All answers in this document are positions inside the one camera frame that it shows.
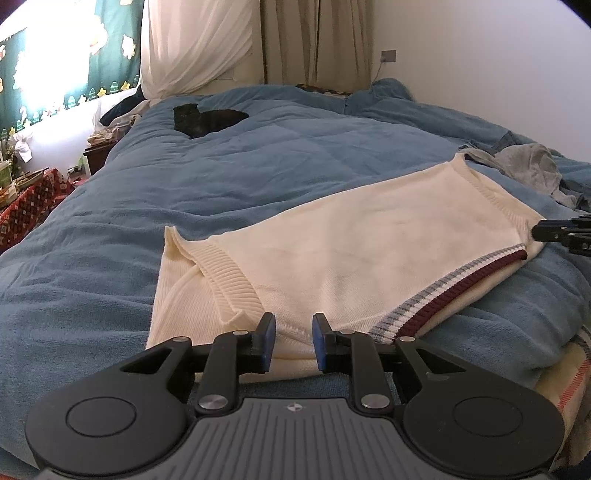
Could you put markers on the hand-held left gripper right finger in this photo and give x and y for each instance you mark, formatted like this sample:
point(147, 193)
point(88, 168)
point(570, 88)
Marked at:
point(318, 342)

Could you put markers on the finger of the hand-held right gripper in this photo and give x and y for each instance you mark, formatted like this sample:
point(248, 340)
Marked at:
point(558, 230)

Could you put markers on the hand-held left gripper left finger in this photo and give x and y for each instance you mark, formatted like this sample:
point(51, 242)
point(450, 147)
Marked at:
point(270, 342)

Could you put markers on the cream knit sweater vest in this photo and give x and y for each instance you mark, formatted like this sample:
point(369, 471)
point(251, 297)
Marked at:
point(346, 240)

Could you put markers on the grey t-shirt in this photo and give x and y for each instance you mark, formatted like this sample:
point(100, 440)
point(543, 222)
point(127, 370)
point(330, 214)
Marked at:
point(531, 166)

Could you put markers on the plaid bed sheet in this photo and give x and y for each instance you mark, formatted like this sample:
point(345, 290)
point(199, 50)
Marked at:
point(568, 383)

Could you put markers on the blue fleece blanket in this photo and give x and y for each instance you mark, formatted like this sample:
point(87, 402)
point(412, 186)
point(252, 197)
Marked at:
point(231, 175)

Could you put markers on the black garment on bed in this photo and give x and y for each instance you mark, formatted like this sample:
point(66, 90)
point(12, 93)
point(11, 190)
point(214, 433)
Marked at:
point(207, 121)

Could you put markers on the dark wooden nightstand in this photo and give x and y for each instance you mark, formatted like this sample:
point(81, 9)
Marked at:
point(99, 159)

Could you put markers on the patterned pillow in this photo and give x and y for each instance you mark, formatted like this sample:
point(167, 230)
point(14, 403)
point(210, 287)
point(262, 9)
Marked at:
point(323, 90)

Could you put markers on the red patterned tablecloth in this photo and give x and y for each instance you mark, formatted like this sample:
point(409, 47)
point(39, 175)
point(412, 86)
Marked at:
point(32, 207)

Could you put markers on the dark navy pillow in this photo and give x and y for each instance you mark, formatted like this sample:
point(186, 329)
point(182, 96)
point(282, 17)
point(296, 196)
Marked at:
point(122, 108)

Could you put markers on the white sheer curtain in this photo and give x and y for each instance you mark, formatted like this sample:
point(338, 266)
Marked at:
point(198, 41)

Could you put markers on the green printed curtain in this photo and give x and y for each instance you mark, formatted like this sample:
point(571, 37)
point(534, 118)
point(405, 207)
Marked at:
point(111, 46)

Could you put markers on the grey wall socket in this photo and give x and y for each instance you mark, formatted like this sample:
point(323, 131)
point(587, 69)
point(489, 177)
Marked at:
point(388, 55)

